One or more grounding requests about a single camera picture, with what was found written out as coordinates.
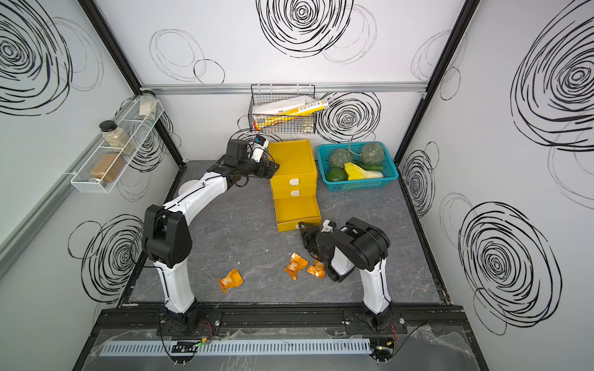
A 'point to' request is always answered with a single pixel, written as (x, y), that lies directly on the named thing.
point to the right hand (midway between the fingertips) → (298, 226)
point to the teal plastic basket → (390, 171)
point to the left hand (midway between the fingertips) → (269, 161)
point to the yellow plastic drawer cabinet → (294, 185)
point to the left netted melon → (339, 157)
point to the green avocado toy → (336, 174)
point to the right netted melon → (372, 153)
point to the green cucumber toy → (367, 166)
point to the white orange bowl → (186, 185)
